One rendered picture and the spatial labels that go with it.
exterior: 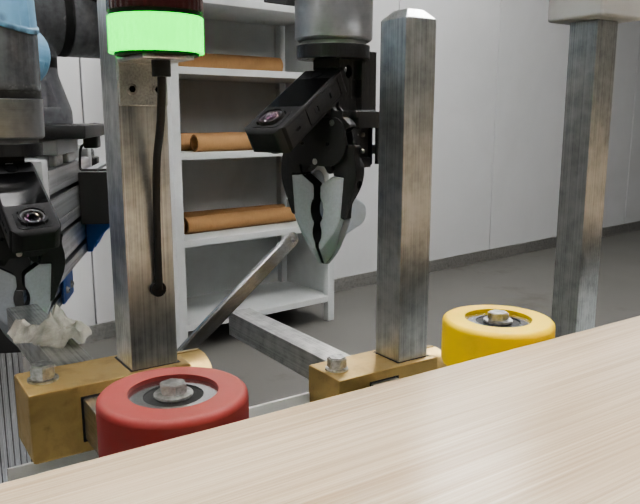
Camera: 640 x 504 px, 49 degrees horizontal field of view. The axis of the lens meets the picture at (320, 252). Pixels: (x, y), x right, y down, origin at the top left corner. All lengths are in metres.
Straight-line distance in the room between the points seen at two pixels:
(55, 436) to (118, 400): 0.14
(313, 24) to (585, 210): 0.36
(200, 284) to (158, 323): 3.19
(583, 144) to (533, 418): 0.49
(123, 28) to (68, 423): 0.26
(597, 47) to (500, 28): 4.50
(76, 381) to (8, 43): 0.36
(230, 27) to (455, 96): 1.80
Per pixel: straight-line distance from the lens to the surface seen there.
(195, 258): 3.67
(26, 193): 0.73
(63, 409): 0.52
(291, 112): 0.64
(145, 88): 0.50
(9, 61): 0.75
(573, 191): 0.83
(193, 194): 3.62
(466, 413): 0.38
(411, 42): 0.63
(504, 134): 5.37
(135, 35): 0.45
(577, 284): 0.84
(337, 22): 0.68
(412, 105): 0.63
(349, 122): 0.67
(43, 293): 0.79
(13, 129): 0.75
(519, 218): 5.62
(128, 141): 0.50
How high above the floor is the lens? 1.05
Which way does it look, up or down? 11 degrees down
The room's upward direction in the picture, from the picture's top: straight up
